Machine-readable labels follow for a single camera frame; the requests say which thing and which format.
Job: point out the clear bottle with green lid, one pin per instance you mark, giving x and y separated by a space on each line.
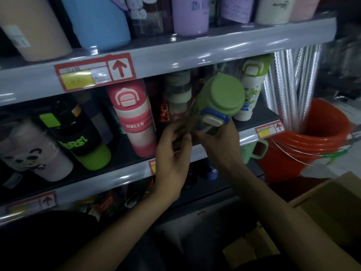
220 94

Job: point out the grey shelf with large label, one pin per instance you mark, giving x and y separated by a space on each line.
197 53

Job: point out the grey shelf with small labels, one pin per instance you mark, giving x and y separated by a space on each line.
112 180

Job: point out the lilac printed tumbler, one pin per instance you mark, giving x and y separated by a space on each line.
237 9

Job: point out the white panda print bottle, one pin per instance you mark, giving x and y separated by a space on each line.
33 155

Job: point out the clear cartoon print bottle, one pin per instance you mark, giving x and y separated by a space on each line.
145 16

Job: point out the white cartoon bottle green lid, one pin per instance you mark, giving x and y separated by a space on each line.
251 90

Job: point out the large red arrow price label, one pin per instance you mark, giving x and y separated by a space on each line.
96 71

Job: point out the person's right forearm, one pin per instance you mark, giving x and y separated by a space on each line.
284 222

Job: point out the person's right thumb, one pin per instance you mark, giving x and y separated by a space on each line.
201 138

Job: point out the cardboard box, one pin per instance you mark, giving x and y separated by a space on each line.
332 206

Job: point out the pale pink tumbler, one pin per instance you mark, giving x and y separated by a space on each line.
306 7

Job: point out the green mug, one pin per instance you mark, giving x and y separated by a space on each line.
249 152

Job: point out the person's left hand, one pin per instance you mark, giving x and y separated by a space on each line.
169 163

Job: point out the stacked clear round containers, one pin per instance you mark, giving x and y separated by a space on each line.
178 90

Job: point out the black and green bottle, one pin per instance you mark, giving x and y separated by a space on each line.
81 141

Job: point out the blue bottle lid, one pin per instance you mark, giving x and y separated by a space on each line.
210 172

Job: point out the light blue tumbler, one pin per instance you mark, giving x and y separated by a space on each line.
96 22

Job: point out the purple tumbler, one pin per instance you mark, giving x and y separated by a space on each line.
190 16

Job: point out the person's right hand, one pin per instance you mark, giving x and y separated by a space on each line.
221 150

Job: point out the red plastic bucket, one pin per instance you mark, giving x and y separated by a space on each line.
284 155

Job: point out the beige tumbler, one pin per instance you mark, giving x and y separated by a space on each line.
31 28

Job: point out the person's left thumb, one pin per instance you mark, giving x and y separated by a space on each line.
186 145

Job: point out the cream tumbler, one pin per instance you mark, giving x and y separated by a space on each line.
275 9

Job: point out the pink striped bottle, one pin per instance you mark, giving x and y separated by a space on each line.
135 118

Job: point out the bundle of silver wrapped rolls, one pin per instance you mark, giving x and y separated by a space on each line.
293 81

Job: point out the small red arrow price label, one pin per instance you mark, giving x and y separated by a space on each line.
152 166
31 203
269 129

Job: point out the person's left forearm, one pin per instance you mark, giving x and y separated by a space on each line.
121 237

